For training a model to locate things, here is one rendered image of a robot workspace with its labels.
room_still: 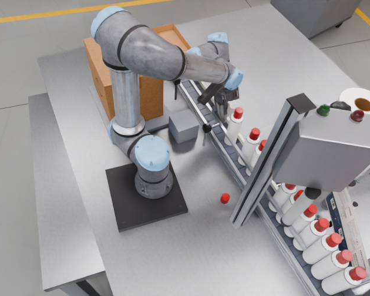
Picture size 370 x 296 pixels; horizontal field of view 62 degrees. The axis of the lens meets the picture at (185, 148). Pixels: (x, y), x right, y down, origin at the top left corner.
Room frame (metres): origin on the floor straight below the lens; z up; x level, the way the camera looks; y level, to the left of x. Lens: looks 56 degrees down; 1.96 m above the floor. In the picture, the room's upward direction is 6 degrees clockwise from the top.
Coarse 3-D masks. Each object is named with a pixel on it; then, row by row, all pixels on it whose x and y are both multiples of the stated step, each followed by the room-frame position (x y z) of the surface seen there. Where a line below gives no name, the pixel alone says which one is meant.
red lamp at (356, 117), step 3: (354, 111) 0.45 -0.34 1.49; (357, 111) 0.45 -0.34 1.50; (360, 111) 0.45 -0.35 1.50; (363, 111) 0.45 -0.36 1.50; (351, 114) 0.46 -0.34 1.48; (354, 114) 0.45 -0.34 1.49; (357, 114) 0.44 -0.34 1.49; (360, 114) 0.44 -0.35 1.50; (363, 114) 0.44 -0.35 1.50; (351, 117) 0.45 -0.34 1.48; (354, 117) 0.44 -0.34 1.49; (357, 117) 0.44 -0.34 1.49; (360, 117) 0.44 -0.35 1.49; (363, 117) 0.44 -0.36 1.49; (351, 120) 0.44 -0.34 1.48; (354, 120) 0.44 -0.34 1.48; (357, 120) 0.44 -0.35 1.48; (360, 120) 0.44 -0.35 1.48; (357, 123) 0.44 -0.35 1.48
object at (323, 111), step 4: (324, 104) 0.46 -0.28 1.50; (320, 108) 0.45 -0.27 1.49; (324, 108) 0.45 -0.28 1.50; (328, 108) 0.45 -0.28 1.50; (316, 112) 0.45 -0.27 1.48; (320, 112) 0.45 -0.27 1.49; (324, 112) 0.44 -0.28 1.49; (328, 112) 0.45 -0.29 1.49; (320, 116) 0.44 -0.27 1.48; (324, 116) 0.44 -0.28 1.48
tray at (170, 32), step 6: (168, 24) 1.60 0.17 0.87; (156, 30) 1.56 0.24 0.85; (162, 30) 1.58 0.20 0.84; (168, 30) 1.60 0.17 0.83; (174, 30) 1.59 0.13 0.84; (162, 36) 1.53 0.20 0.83; (168, 36) 1.54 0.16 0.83; (174, 36) 1.54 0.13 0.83; (180, 36) 1.52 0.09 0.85; (174, 42) 1.49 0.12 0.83; (180, 42) 1.49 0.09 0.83; (186, 42) 1.46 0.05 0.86; (186, 48) 1.45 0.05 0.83
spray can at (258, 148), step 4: (264, 140) 0.67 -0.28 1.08; (260, 144) 0.65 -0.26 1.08; (264, 144) 0.65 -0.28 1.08; (256, 148) 0.66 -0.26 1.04; (260, 148) 0.65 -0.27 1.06; (256, 152) 0.64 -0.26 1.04; (260, 152) 0.64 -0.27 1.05; (252, 156) 0.65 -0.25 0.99; (256, 156) 0.64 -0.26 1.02; (252, 160) 0.64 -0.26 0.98; (256, 160) 0.63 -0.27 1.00; (252, 164) 0.64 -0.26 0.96; (248, 172) 0.64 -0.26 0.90
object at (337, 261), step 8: (328, 256) 0.30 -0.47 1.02; (336, 256) 0.29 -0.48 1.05; (344, 256) 0.29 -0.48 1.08; (352, 256) 0.29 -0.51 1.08; (320, 264) 0.29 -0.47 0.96; (328, 264) 0.28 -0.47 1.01; (336, 264) 0.27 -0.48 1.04; (344, 264) 0.27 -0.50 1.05; (312, 272) 0.28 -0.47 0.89; (320, 272) 0.27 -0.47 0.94; (328, 272) 0.27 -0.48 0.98; (336, 272) 0.26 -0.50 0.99
